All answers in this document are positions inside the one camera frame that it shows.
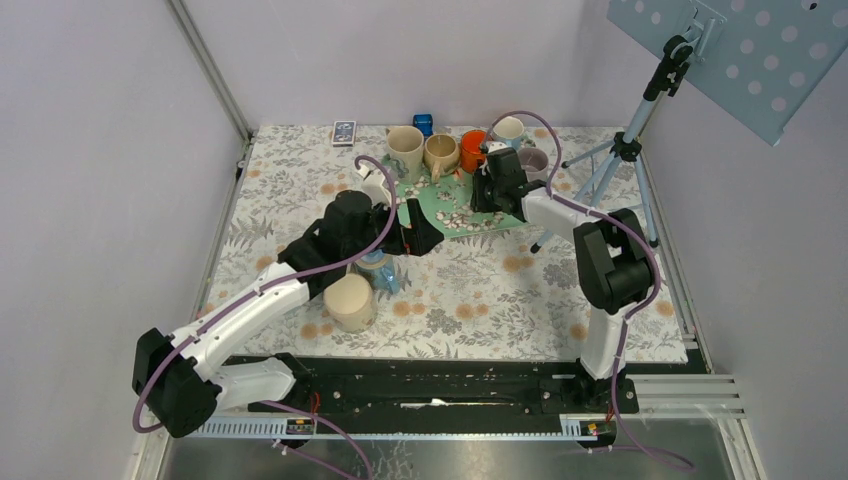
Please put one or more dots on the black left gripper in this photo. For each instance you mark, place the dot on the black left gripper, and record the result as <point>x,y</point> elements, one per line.
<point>418,239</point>

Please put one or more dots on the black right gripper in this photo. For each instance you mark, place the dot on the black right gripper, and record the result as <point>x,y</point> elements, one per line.
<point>478,203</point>

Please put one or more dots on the lilac mug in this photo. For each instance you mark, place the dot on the lilac mug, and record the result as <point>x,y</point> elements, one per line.
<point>535,163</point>

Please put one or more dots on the orange mug with black handle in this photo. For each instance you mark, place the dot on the orange mug with black handle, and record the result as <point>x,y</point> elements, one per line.
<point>471,156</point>

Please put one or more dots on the blue butterfly mug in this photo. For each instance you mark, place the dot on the blue butterfly mug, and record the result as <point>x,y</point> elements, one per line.
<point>378,269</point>

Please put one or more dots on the light blue faceted mug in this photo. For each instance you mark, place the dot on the light blue faceted mug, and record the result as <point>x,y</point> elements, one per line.
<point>511,131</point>

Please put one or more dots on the round beige glazed mug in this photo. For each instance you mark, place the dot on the round beige glazed mug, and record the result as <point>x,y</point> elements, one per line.
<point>441,156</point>

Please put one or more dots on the beige seahorse print mug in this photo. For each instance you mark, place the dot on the beige seahorse print mug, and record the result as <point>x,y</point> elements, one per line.
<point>405,145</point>

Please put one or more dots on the beige cartoon print mug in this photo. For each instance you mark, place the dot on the beige cartoon print mug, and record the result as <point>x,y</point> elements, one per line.
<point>350,301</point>

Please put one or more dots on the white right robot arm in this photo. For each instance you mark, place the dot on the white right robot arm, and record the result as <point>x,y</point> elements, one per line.
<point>614,269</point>

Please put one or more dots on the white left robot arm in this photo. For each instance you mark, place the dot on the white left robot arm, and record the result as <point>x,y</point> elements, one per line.
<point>181,378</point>

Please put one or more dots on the green floral bird tray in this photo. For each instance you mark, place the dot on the green floral bird tray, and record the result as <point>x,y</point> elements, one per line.
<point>447,204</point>

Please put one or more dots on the floral tablecloth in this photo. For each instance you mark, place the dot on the floral tablecloth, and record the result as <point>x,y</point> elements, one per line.
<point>475,296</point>

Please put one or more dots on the blue toy car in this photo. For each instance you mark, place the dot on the blue toy car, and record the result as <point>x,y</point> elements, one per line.
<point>424,123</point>

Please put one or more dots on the playing card box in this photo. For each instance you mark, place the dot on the playing card box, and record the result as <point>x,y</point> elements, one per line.
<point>343,133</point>

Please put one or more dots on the light blue tripod stand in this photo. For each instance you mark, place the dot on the light blue tripod stand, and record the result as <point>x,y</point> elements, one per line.
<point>625,146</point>

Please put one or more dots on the blue dotted panel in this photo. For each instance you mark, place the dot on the blue dotted panel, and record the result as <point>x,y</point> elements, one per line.
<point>757,60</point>

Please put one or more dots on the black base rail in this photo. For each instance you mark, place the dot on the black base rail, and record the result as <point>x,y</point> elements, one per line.
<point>350,387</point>

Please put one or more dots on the white slotted cable duct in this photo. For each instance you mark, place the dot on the white slotted cable duct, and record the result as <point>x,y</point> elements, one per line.
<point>419,425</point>

